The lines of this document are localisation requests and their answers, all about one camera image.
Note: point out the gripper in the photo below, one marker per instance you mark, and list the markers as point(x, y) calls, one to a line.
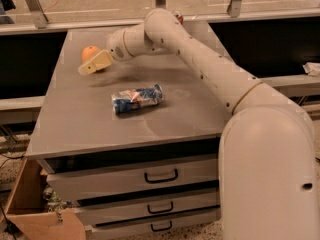
point(115, 48)

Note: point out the orange fruit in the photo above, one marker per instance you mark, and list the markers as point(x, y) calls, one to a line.
point(89, 52)

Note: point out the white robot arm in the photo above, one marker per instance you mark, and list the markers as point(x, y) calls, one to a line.
point(267, 175)

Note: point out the blue white snack bag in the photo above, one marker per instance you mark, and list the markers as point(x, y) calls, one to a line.
point(135, 99)

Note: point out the red cola can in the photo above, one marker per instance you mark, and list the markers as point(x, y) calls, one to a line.
point(179, 17)

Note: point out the grey drawer cabinet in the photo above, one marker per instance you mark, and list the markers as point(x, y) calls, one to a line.
point(77, 128)

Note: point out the top grey drawer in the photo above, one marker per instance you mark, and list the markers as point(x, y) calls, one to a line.
point(108, 181)

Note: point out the grey drawer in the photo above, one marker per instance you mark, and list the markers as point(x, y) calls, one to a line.
point(155, 224)
point(120, 211)
point(108, 181)

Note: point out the middle grey drawer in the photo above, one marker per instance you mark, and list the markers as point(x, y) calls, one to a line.
point(120, 211)

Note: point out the brown cardboard box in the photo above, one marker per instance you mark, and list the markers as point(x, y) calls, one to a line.
point(28, 211)

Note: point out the bottom grey drawer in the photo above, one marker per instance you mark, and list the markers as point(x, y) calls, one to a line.
point(155, 224)

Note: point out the left metal window post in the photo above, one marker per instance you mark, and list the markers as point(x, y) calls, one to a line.
point(39, 18)

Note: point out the right metal window post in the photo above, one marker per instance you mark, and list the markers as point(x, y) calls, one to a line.
point(234, 8)

